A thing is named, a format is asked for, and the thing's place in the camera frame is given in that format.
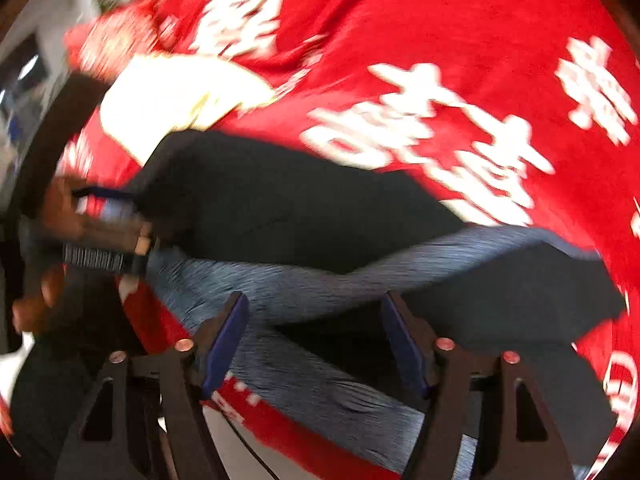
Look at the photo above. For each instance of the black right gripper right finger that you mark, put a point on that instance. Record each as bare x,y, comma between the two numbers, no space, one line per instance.
517,438

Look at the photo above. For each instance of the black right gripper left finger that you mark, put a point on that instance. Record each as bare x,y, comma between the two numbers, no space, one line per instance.
143,417

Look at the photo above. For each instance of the black pants with patterned waistband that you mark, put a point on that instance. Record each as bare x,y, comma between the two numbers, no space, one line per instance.
315,246

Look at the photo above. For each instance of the person's left hand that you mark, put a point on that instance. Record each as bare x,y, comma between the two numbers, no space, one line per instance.
56,221

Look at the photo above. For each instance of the white folded cloth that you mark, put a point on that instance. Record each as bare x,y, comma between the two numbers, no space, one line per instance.
158,94

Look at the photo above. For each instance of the red embroidered pillow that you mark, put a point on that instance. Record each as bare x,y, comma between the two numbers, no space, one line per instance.
117,42

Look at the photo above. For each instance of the red blanket with white characters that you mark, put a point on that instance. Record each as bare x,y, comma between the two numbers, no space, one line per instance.
511,112

